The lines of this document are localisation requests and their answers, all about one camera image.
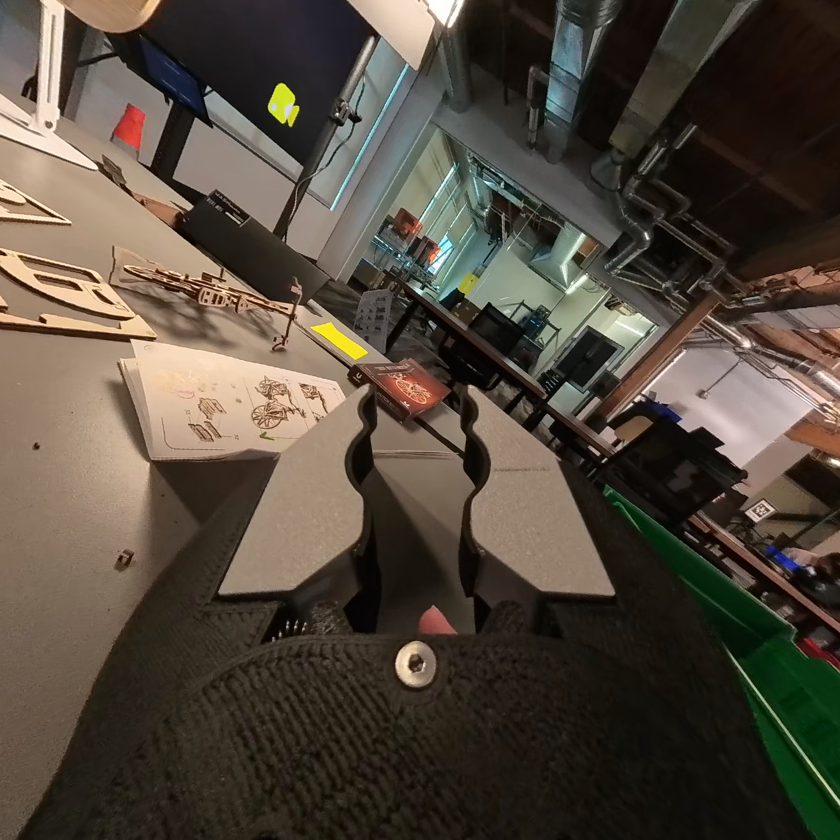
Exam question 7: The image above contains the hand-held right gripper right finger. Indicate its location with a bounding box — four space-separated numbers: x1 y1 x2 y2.
459 386 618 634

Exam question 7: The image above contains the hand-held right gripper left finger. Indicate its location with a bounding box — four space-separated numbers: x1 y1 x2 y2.
217 384 379 634

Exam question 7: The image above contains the printed parts leaflet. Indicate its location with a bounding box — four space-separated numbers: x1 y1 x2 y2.
353 289 395 355

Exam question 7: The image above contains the wooden bicycle model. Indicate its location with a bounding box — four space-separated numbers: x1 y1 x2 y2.
110 246 306 353

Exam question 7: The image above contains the black equipment cart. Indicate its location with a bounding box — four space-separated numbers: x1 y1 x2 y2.
610 400 749 522

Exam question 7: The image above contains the white instruction booklet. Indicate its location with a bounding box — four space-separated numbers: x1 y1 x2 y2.
118 340 347 462

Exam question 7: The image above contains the long dark table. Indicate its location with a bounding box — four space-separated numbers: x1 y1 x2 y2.
392 279 618 460

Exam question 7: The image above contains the small bicycle picture box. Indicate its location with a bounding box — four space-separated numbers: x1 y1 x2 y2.
348 357 452 424

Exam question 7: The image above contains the yellow sticky note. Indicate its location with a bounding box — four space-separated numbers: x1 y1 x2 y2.
310 322 370 361

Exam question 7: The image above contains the black office chair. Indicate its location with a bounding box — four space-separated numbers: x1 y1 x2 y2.
438 302 526 388

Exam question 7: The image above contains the brown workbench table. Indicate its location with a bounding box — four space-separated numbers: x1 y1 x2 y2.
682 512 840 634

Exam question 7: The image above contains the black cardboard box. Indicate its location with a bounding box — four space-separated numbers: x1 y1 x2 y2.
178 197 332 306

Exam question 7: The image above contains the large wooden cut-out sheet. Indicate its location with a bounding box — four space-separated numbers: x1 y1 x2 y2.
0 248 158 342

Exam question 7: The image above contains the green plastic bin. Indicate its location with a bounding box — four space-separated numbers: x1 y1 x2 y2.
602 484 840 840

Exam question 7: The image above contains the black tripod pole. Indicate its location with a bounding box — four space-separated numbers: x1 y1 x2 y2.
272 36 382 240

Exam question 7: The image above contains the red cone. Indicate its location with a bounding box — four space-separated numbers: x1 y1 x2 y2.
110 104 147 158

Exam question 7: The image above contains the small blue monitor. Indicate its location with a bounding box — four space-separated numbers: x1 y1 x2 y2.
134 36 214 129

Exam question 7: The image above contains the large dark display screen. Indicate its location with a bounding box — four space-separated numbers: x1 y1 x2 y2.
131 0 395 172

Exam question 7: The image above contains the white stand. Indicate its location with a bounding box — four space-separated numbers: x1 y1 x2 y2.
0 0 99 172

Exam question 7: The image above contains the tan rounded board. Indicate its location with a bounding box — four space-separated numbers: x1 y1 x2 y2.
66 0 161 34

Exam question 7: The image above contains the thin wooden frame sheet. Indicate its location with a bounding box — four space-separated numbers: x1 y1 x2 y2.
0 178 73 227

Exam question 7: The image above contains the silver ventilation duct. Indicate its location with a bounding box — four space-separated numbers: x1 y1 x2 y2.
528 0 634 165

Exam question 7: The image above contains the grey rectangular air duct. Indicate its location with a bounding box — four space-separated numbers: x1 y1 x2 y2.
607 0 765 161

